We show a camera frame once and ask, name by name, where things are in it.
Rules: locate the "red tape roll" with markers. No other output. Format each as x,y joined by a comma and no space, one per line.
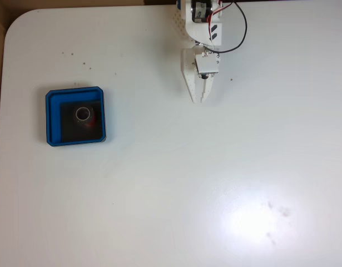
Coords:
89,121

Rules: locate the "blue plastic box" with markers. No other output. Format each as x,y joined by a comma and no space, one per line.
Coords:
54,116

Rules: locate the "black square liner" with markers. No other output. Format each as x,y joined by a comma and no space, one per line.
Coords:
70,130

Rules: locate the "white camera box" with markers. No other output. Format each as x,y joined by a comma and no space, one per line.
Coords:
208,64

